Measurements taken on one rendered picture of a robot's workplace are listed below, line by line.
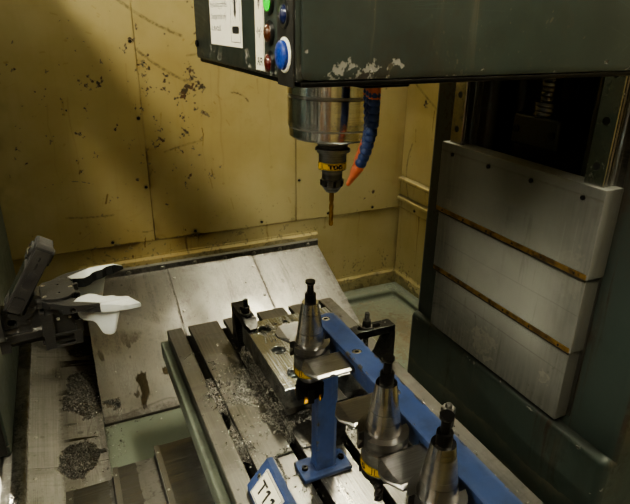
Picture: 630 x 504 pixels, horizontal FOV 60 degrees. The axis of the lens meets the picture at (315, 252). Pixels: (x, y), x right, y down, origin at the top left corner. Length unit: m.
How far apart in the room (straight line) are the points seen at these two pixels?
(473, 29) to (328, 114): 0.29
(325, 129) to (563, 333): 0.65
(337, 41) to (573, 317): 0.79
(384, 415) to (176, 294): 1.40
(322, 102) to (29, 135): 1.18
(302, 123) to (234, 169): 1.11
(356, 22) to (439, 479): 0.48
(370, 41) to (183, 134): 1.37
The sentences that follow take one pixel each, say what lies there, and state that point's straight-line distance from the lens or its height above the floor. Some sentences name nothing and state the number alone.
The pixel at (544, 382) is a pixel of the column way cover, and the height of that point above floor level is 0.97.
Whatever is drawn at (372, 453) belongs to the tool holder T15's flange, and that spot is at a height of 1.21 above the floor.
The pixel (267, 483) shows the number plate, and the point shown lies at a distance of 1.03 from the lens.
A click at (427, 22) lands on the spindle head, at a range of 0.67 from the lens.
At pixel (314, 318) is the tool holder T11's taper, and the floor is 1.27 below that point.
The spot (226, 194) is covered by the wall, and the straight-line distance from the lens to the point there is 2.03.
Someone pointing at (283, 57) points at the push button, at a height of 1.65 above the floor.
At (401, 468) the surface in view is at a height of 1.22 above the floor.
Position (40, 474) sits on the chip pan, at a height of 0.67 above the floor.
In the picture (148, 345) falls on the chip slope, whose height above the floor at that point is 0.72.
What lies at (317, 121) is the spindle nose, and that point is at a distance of 0.91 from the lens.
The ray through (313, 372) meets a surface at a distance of 0.82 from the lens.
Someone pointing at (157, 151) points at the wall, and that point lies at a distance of 1.94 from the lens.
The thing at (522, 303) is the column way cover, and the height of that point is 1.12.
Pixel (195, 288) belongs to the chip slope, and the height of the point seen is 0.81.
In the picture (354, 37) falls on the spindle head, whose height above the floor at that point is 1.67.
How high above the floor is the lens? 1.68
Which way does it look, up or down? 23 degrees down
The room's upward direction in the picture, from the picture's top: 1 degrees clockwise
